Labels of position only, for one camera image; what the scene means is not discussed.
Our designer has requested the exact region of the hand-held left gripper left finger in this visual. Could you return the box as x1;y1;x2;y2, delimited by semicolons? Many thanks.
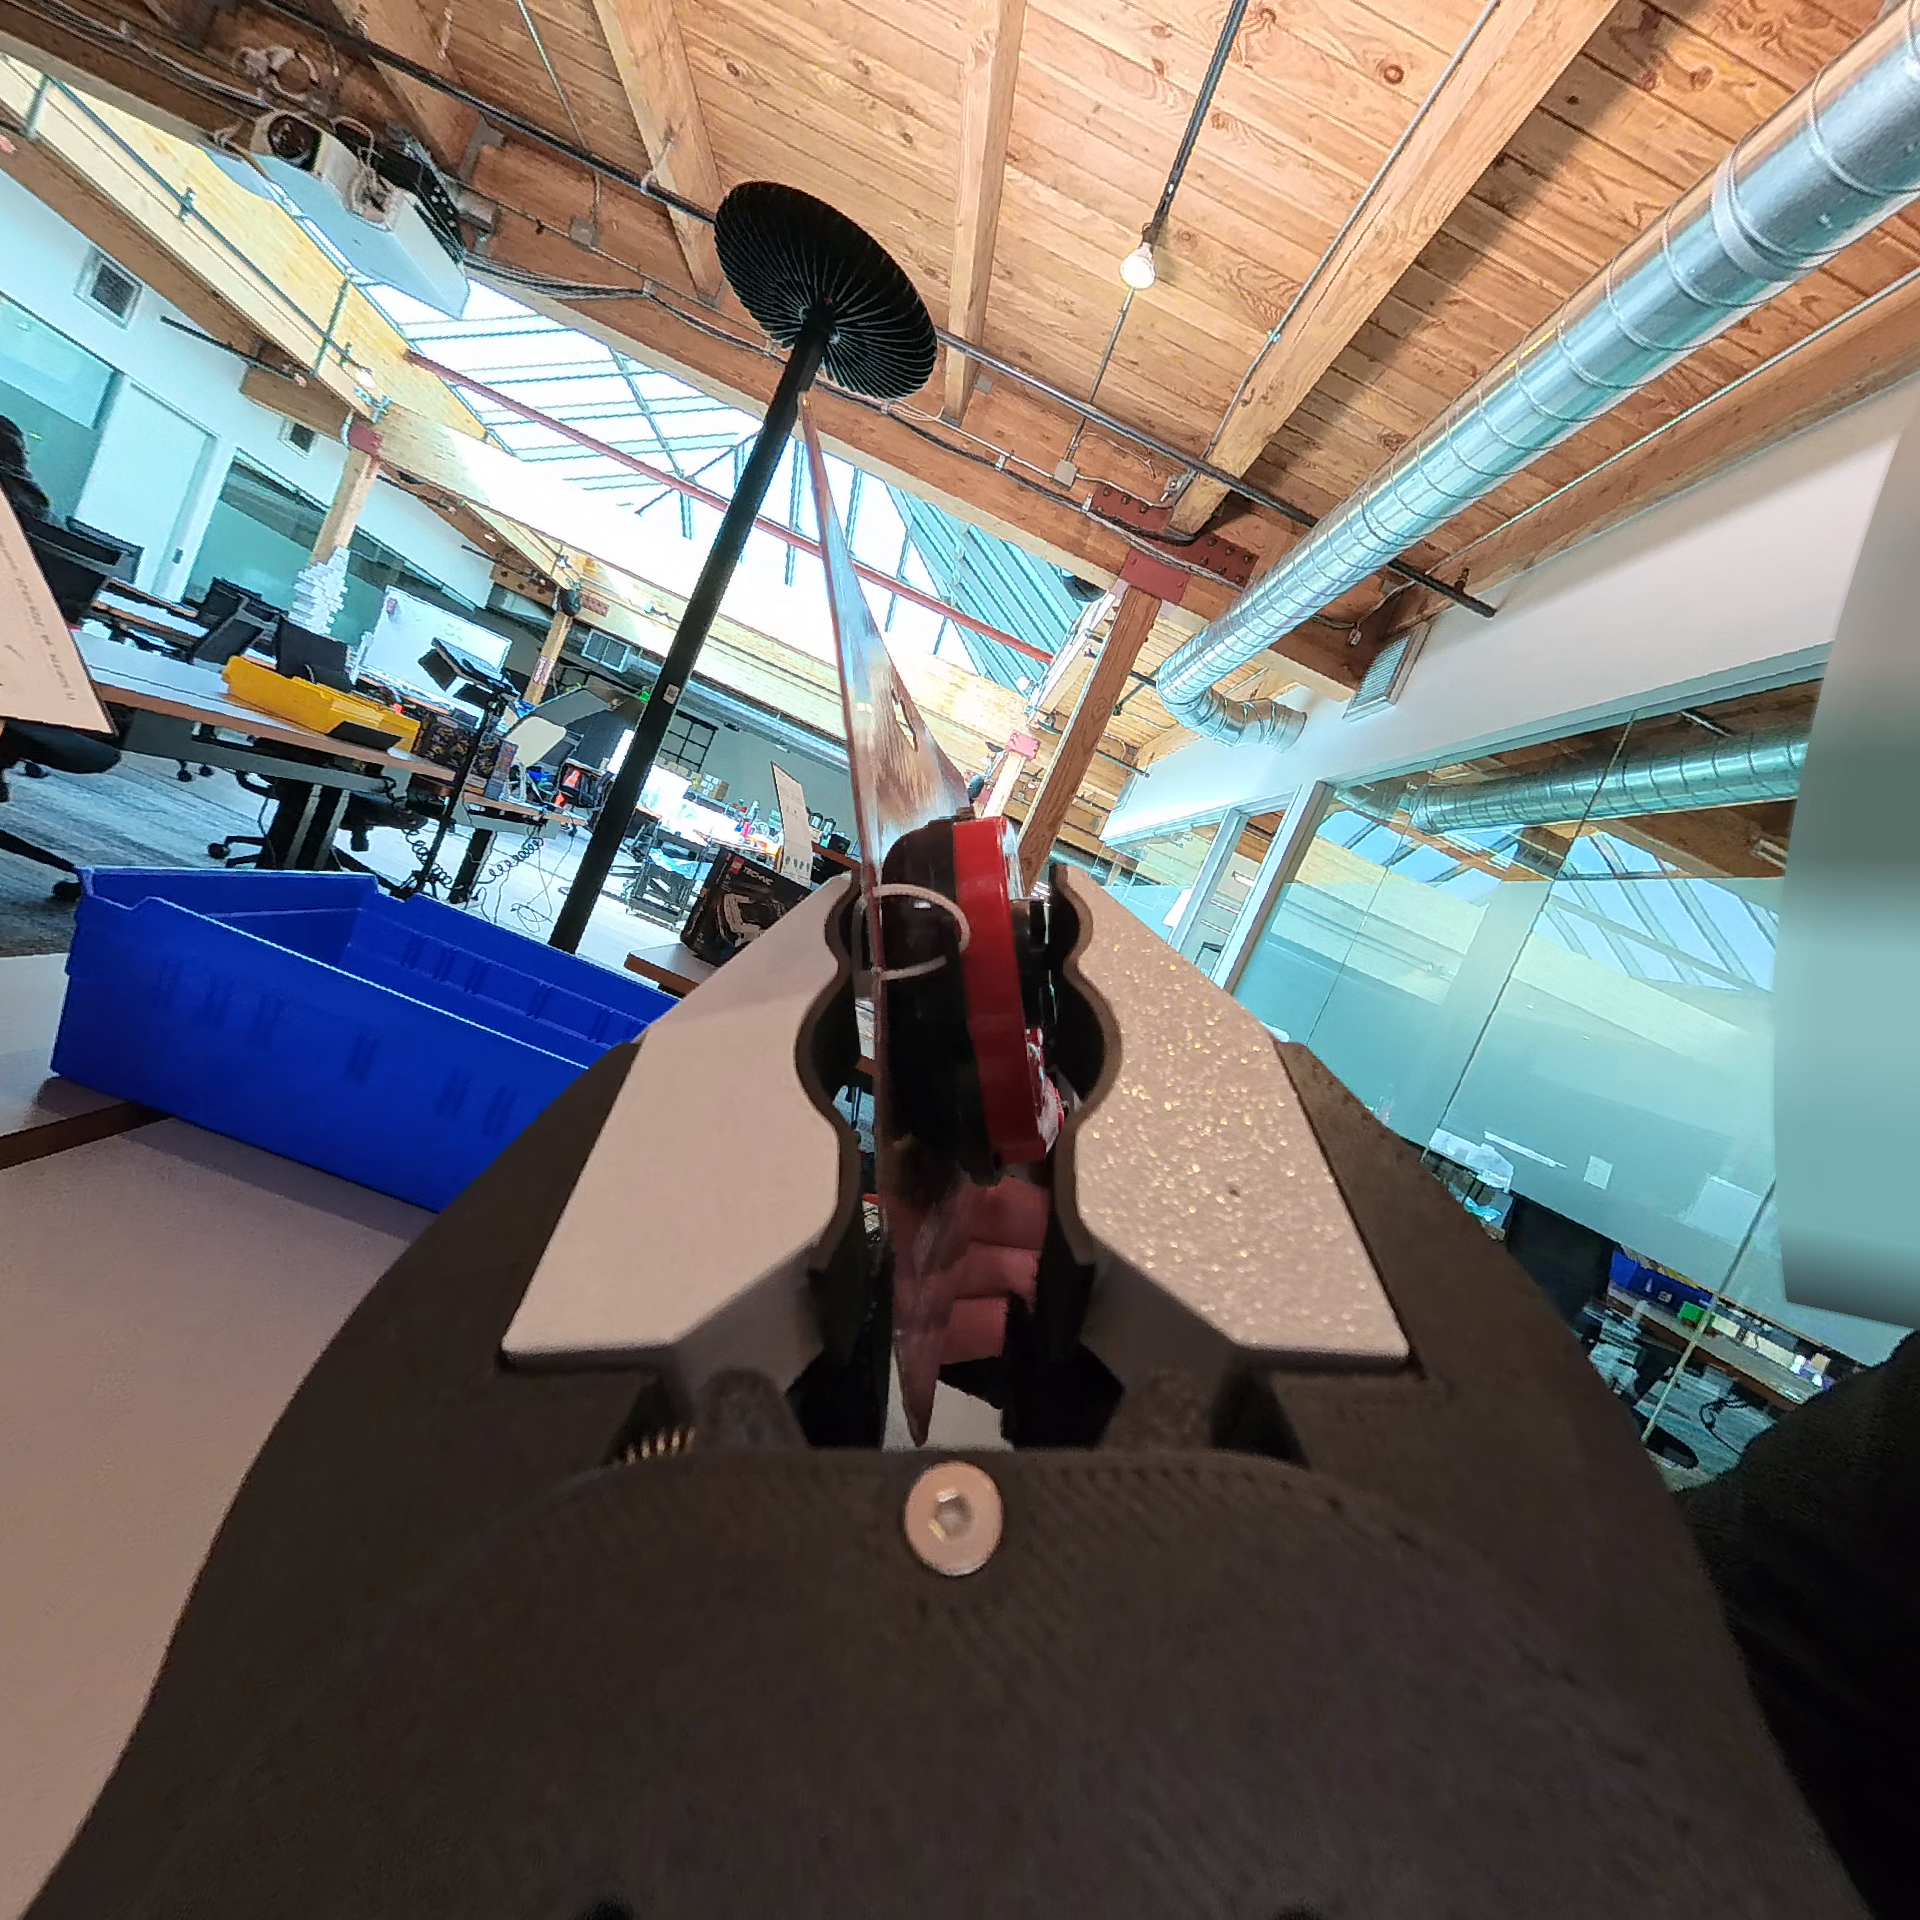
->
497;878;873;1390

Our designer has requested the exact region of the wall vent grille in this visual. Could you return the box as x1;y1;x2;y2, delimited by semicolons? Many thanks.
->
1342;626;1425;723

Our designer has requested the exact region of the yellow plastic bin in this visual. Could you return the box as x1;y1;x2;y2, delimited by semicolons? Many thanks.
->
222;656;424;752

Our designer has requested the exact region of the large blue plastic bin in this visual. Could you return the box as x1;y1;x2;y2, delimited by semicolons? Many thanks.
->
48;864;680;1210

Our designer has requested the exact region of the black product box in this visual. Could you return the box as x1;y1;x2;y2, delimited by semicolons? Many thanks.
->
680;845;820;965

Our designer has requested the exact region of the red handheld toy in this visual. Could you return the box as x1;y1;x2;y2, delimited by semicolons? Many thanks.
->
800;393;1069;1449

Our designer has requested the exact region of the black pole with ribbed disc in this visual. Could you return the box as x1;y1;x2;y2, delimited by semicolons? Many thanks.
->
548;181;942;954

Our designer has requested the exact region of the white ceiling projector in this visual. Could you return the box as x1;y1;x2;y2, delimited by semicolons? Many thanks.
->
209;107;472;317

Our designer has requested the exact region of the printed instruction sheet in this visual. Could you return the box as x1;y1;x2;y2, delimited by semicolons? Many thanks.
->
0;490;116;735

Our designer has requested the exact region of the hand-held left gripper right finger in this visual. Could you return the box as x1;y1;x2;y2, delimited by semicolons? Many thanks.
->
1046;866;1414;1382

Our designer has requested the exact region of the person's right forearm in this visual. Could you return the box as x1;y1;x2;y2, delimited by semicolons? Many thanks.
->
1677;1333;1920;1920

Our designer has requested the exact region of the long office desk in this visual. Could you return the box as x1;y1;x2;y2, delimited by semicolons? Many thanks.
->
74;631;557;902

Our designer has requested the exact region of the silver spiral ventilation duct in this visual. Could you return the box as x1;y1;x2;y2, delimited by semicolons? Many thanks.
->
1151;0;1920;752

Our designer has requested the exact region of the person's right hand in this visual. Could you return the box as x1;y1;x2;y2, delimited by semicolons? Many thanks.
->
927;1174;1048;1354

